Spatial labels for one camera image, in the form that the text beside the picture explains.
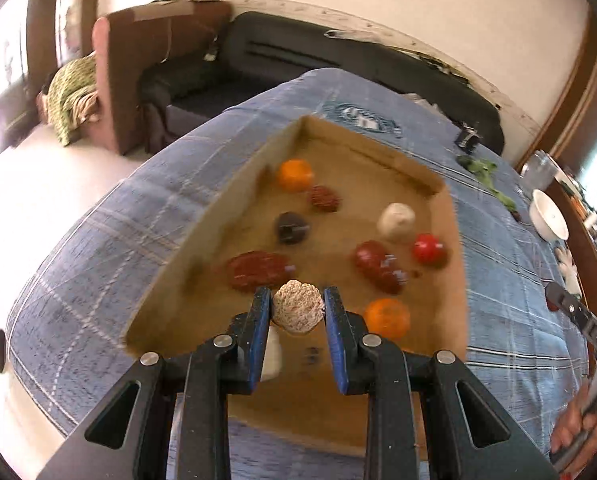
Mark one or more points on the small beige yam chunk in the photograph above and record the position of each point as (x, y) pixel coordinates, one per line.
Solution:
(298, 305)

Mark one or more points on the white fabric gloves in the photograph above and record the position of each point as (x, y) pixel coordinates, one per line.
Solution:
(568, 265)

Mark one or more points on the tiny dark red date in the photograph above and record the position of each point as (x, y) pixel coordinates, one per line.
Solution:
(516, 215)

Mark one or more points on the cardboard box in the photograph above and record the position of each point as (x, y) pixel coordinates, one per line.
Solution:
(328, 240)

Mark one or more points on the green leafy vegetable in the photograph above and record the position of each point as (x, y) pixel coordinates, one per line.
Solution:
(486, 175)

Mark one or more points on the red tomato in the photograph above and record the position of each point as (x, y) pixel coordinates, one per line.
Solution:
(428, 250)

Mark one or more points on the blue plaid blanket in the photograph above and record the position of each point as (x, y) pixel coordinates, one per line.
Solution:
(103, 260)

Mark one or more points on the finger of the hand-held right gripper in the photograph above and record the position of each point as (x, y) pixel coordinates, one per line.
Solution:
(573, 310)

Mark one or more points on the black sofa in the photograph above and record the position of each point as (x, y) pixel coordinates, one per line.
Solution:
(288, 50)

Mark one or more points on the white bowl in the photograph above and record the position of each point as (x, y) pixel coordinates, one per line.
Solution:
(548, 215)

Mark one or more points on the large red jujube date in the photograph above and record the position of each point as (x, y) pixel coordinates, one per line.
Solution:
(256, 270)

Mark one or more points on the large orange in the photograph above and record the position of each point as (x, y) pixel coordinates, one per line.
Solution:
(386, 317)

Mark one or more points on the dark purple plum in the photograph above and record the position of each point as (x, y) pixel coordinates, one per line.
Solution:
(292, 227)

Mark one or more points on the large white yam chunk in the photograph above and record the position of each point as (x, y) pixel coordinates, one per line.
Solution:
(272, 355)

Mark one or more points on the brown wooden furniture edge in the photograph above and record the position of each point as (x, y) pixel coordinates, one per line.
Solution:
(593, 260)

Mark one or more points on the small red date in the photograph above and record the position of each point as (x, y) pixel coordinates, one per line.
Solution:
(323, 199)

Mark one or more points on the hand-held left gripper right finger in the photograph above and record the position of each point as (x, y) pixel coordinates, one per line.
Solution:
(334, 345)

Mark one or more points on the brown armchair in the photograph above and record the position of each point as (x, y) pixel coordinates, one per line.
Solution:
(123, 85)

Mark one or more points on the person's right hand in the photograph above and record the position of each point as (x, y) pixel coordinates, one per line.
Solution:
(568, 425)

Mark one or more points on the black electronic device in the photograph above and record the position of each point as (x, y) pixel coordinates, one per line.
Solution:
(468, 136)

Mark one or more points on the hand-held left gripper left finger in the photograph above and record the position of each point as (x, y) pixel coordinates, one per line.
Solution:
(258, 350)

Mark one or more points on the wrinkled dark red date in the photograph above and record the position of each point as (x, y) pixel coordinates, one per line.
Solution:
(376, 262)

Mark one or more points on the green patterned cloth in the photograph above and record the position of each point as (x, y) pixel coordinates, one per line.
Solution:
(73, 95)

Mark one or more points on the medium orange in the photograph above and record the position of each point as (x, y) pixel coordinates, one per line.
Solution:
(296, 175)

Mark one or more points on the wooden door frame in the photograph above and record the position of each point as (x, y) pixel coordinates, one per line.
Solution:
(573, 95)

